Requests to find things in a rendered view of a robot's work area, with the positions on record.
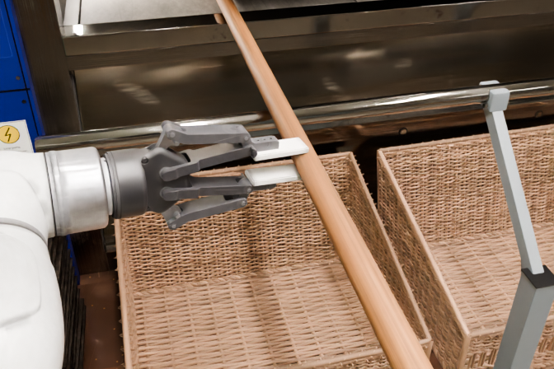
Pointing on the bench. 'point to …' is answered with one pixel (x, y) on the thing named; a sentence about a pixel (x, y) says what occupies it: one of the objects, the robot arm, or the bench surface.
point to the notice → (15, 137)
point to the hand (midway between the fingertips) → (277, 161)
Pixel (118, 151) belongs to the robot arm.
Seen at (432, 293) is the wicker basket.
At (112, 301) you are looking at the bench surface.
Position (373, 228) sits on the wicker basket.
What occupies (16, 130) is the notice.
